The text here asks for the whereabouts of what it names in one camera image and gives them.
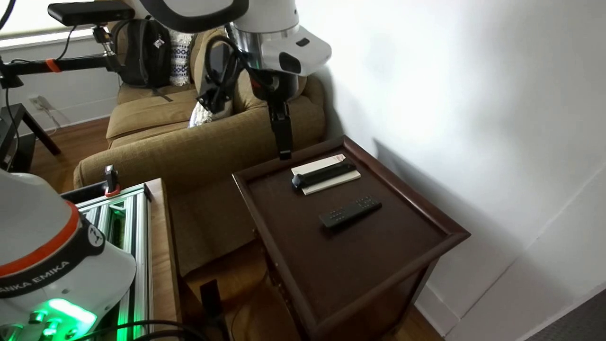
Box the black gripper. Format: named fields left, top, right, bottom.
left=249, top=67, right=300, bottom=160

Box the black remote control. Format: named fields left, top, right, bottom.
left=291, top=158, right=361, bottom=190

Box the white throw pillow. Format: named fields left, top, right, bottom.
left=188, top=98, right=222, bottom=128

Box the black backpack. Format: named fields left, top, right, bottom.
left=115, top=14, right=175, bottom=90

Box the black stand bar orange tape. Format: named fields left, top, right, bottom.
left=0, top=50, right=122, bottom=88

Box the black low side table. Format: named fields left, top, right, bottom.
left=0, top=101, right=65, bottom=173

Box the grey remote control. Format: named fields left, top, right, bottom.
left=317, top=194, right=385, bottom=232

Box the black camera on stand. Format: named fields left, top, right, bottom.
left=46, top=0, right=137, bottom=27

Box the tan fabric sofa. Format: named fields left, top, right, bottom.
left=73, top=16, right=332, bottom=274

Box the wooden robot cart top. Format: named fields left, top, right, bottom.
left=143, top=175, right=186, bottom=341

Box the dark wooden side table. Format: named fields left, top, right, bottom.
left=230, top=134, right=474, bottom=341

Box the aluminium profile robot frame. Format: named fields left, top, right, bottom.
left=61, top=177, right=158, bottom=341

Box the striped patterned pillow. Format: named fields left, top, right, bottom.
left=166, top=27, right=196, bottom=88

